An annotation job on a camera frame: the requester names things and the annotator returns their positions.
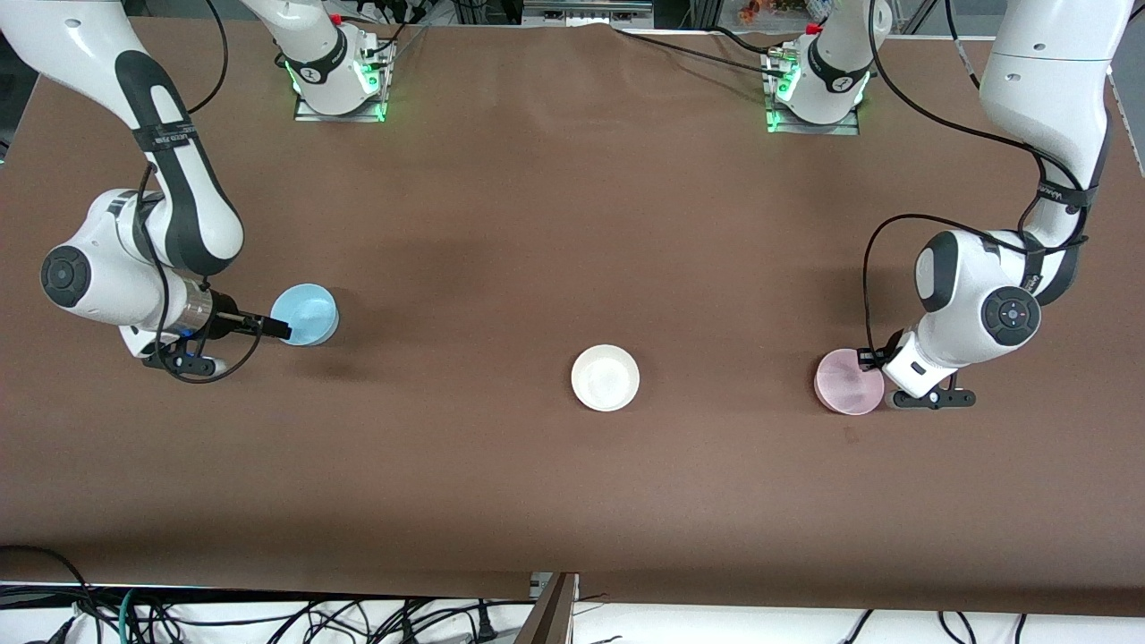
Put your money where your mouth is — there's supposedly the pink bowl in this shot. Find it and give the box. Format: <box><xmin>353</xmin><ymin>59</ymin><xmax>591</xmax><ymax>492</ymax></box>
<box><xmin>814</xmin><ymin>348</ymin><xmax>886</xmax><ymax>417</ymax></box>

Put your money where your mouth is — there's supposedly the blue bowl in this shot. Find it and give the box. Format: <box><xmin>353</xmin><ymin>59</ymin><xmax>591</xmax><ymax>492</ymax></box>
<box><xmin>270</xmin><ymin>283</ymin><xmax>341</xmax><ymax>348</ymax></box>

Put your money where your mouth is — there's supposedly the white bowl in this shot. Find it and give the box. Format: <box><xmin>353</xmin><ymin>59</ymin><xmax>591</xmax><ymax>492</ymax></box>
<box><xmin>571</xmin><ymin>344</ymin><xmax>641</xmax><ymax>412</ymax></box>

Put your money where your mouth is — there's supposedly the brown table cover sheet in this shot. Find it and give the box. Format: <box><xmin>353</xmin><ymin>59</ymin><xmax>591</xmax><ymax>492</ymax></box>
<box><xmin>0</xmin><ymin>18</ymin><xmax>1145</xmax><ymax>616</ymax></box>

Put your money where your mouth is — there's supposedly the brown wooden beam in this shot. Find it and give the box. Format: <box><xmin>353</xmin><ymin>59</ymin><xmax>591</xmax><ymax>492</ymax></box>
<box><xmin>514</xmin><ymin>572</ymin><xmax>580</xmax><ymax>644</ymax></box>

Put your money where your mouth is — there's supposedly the grey power strip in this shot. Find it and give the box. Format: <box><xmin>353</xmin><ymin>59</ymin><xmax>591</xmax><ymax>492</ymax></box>
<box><xmin>523</xmin><ymin>0</ymin><xmax>654</xmax><ymax>28</ymax></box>

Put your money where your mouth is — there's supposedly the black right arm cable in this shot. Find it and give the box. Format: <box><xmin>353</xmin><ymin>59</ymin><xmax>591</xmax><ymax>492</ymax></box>
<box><xmin>134</xmin><ymin>0</ymin><xmax>266</xmax><ymax>386</ymax></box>

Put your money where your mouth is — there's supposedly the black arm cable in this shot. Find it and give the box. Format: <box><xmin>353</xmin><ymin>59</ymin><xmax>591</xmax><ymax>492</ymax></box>
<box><xmin>134</xmin><ymin>0</ymin><xmax>266</xmax><ymax>386</ymax></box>
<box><xmin>861</xmin><ymin>0</ymin><xmax>1092</xmax><ymax>372</ymax></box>

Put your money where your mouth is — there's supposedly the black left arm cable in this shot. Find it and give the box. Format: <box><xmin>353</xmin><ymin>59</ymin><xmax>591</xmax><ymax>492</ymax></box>
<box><xmin>861</xmin><ymin>0</ymin><xmax>1092</xmax><ymax>372</ymax></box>

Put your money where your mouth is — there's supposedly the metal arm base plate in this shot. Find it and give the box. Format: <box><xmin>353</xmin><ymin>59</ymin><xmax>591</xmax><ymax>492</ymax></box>
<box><xmin>765</xmin><ymin>49</ymin><xmax>861</xmax><ymax>137</ymax></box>
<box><xmin>293</xmin><ymin>36</ymin><xmax>389</xmax><ymax>123</ymax></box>

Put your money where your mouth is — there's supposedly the black looped floor cable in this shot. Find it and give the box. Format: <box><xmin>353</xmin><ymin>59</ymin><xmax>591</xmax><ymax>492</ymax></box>
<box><xmin>0</xmin><ymin>546</ymin><xmax>95</xmax><ymax>644</ymax></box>

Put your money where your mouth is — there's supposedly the long black table cable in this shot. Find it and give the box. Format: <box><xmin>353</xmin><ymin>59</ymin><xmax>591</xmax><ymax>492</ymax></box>
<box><xmin>613</xmin><ymin>27</ymin><xmax>788</xmax><ymax>77</ymax></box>

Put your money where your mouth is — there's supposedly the black cable with plug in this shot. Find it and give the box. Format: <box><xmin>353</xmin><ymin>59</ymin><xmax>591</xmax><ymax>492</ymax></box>
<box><xmin>376</xmin><ymin>597</ymin><xmax>538</xmax><ymax>644</ymax></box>

